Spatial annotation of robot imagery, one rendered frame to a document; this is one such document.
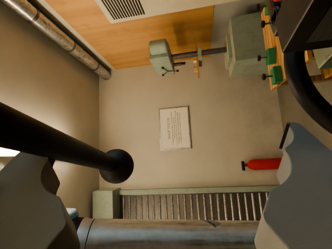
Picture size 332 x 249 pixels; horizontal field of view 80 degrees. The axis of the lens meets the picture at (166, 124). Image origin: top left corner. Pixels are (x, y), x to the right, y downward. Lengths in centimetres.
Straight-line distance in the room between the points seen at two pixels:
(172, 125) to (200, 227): 256
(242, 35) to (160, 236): 208
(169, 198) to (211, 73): 194
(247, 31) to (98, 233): 216
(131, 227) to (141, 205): 264
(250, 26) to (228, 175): 184
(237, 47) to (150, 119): 161
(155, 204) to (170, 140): 94
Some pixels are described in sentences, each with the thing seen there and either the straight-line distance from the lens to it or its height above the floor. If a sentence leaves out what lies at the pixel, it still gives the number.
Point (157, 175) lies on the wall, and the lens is 302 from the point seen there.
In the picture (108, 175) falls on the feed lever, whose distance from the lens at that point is 20.
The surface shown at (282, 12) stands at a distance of 23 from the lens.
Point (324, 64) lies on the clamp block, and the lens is 27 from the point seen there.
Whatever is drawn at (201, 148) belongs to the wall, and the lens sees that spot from 294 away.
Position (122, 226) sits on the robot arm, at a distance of 48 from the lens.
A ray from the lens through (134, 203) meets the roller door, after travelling 316.
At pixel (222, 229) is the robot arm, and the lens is 50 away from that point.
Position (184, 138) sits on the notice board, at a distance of 294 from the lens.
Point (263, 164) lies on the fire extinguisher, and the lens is 287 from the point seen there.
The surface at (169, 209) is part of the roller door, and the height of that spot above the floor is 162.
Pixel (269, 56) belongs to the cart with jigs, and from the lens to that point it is 166.
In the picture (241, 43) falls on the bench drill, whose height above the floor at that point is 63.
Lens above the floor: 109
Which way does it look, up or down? 10 degrees up
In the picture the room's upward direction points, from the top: 95 degrees counter-clockwise
